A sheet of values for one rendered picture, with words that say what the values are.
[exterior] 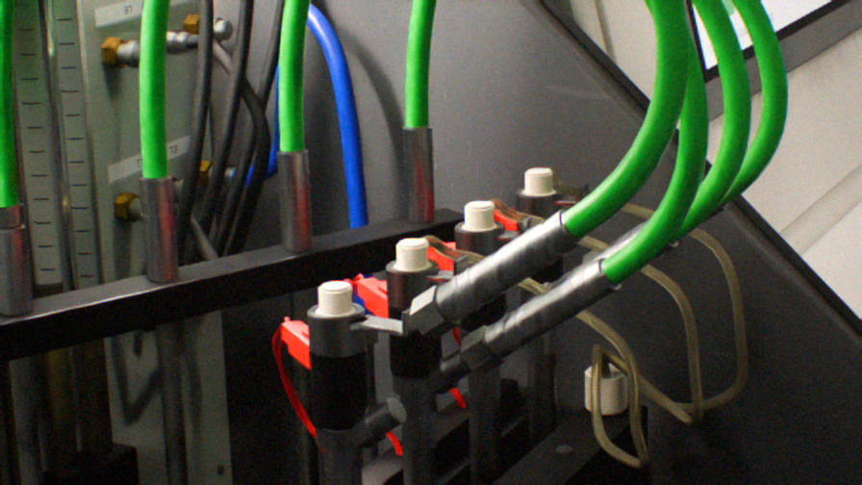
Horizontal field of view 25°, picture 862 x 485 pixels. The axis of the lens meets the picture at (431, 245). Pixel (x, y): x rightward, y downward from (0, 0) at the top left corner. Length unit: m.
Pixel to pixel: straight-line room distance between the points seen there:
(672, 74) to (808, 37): 0.80
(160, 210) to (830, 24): 0.76
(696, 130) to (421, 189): 0.30
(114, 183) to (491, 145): 0.24
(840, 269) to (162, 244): 0.60
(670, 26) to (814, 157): 0.78
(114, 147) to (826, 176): 0.64
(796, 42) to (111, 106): 0.60
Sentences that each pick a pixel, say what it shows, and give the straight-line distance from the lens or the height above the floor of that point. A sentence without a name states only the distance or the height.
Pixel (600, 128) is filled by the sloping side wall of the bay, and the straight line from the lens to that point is 1.21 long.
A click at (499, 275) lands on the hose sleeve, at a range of 0.89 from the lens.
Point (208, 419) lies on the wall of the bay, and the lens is 1.39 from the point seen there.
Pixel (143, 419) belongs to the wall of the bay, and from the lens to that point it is 1.32.
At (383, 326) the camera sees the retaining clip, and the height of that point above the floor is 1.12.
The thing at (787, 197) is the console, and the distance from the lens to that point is 1.53.
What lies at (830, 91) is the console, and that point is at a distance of 1.67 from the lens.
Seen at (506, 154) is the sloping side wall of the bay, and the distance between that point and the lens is 1.24.
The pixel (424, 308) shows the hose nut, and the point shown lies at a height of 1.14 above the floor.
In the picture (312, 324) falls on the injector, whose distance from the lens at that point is 0.94.
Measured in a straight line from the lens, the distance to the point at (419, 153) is 1.17.
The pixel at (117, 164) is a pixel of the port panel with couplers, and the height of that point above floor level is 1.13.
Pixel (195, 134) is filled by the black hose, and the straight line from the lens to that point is 1.21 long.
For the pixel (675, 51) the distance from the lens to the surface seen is 0.83.
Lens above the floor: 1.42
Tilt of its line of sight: 16 degrees down
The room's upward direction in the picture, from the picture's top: 2 degrees counter-clockwise
